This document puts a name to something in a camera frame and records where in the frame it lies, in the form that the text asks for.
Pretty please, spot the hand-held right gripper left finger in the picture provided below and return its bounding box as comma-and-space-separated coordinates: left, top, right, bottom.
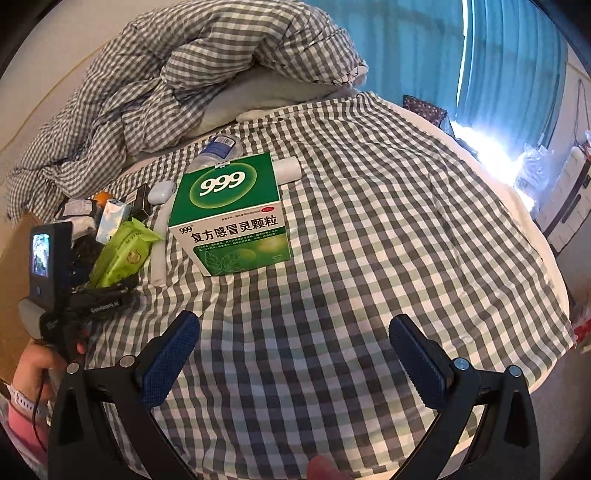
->
46, 310, 204, 480

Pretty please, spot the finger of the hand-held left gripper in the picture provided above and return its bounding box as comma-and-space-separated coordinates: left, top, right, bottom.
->
74, 282, 136, 300

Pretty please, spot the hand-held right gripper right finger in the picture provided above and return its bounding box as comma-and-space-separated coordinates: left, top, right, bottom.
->
389, 314, 541, 480

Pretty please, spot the cardboard box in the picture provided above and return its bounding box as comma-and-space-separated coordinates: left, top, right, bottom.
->
0, 210, 51, 384

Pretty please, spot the green wet wipes packet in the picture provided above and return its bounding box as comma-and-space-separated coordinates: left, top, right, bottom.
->
88, 218, 165, 289

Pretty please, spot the light blue tissue pack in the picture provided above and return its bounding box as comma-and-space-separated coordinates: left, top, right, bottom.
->
95, 199, 132, 243

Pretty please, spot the white grey printed packet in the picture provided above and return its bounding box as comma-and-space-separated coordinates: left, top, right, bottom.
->
55, 198, 100, 232

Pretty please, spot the green medicine box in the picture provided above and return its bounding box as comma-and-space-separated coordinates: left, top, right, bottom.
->
167, 152, 293, 277

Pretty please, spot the white tube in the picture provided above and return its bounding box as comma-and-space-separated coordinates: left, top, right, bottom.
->
272, 157, 304, 185

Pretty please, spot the person's left forearm pink sleeve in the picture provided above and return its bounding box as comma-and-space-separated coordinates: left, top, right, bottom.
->
0, 378, 52, 469

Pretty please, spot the person's left hand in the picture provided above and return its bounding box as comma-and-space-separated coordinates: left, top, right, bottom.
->
11, 339, 88, 403

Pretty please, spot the person's right hand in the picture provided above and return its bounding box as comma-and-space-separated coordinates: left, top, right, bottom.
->
307, 455, 345, 480

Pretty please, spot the long white strip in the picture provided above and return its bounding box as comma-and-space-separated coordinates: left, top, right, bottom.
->
150, 203, 174, 283

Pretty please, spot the black box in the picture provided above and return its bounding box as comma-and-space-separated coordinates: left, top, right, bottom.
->
124, 183, 153, 217

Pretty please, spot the white earbuds case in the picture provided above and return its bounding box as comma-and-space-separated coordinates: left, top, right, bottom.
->
148, 181, 177, 204

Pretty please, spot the white wrist watch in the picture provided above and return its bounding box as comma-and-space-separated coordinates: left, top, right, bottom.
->
7, 385, 48, 418

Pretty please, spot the red object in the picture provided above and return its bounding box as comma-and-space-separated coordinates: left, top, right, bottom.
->
573, 318, 591, 352

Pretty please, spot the clear water bottle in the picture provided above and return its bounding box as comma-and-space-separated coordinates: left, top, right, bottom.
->
191, 134, 244, 172

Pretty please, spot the white ribbed suitcase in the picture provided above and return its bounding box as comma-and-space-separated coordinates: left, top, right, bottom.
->
538, 143, 591, 252

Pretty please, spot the grey checkered duvet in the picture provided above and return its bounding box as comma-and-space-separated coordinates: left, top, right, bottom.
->
7, 0, 370, 227

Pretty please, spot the clear plastic bag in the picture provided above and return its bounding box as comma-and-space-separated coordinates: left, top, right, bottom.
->
515, 143, 555, 195

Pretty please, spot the dark patterned bag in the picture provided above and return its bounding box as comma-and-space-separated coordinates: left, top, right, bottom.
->
403, 95, 450, 125

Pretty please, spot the blue curtain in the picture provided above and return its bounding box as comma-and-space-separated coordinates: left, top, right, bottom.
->
300, 0, 568, 153

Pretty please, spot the black cable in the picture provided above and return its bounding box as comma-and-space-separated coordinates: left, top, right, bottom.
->
31, 364, 49, 444

